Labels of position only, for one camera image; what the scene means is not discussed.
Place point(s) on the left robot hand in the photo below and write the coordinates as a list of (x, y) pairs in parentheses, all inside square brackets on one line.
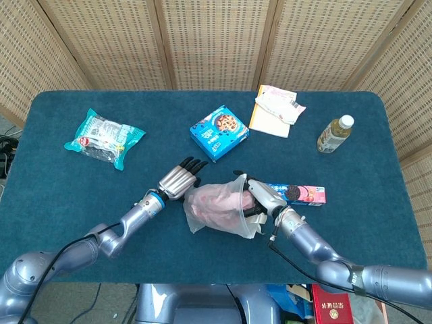
[(179, 182)]

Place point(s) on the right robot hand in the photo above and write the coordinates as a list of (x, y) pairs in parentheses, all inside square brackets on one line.
[(266, 197)]

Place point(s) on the pink cloth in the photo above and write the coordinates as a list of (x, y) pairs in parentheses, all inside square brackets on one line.
[(219, 204)]

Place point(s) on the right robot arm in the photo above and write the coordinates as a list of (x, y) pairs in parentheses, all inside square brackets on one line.
[(337, 256)]

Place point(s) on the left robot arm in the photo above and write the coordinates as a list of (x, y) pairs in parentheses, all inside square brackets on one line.
[(84, 246)]

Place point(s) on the green snack packet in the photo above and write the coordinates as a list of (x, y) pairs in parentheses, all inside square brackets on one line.
[(103, 138)]

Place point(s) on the blue pink Oreo box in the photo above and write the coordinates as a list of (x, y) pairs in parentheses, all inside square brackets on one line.
[(307, 194)]

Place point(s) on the blue cookie box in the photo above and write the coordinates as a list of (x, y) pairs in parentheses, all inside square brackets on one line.
[(219, 132)]

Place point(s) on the cream paper envelope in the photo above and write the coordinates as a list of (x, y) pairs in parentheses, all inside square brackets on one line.
[(268, 123)]

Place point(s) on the blue carpet table cover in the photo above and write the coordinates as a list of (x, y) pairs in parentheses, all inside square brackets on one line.
[(216, 256)]

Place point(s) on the tea bottle white cap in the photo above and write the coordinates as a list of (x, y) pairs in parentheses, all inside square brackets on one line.
[(334, 135)]

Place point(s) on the crumpled white paper package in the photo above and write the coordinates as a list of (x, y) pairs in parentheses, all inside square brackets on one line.
[(281, 106)]

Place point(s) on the grey robot torso base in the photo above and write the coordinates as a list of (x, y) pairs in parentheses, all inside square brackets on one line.
[(202, 305)]

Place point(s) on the red gift box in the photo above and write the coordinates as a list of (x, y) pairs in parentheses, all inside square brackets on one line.
[(332, 307)]

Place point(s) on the woven bamboo folding screen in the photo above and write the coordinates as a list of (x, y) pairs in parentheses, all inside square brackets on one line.
[(216, 40)]

